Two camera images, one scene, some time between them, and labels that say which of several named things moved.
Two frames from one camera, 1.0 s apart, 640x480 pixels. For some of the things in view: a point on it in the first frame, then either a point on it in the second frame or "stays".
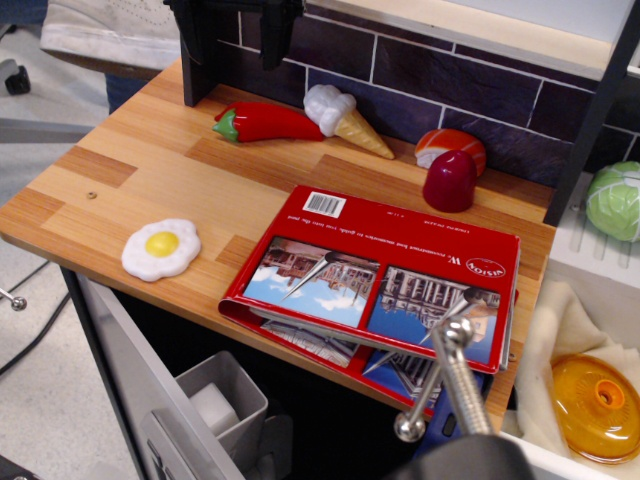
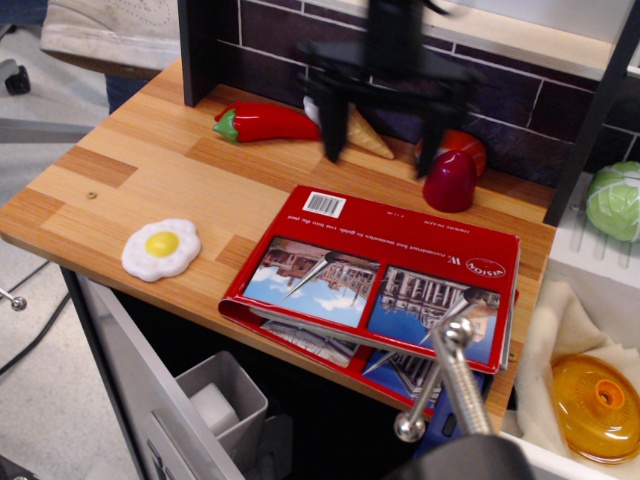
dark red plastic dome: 450,181 stays
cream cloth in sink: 559,327 stays
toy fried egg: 161,249 stays
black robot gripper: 199,22 → 394,66
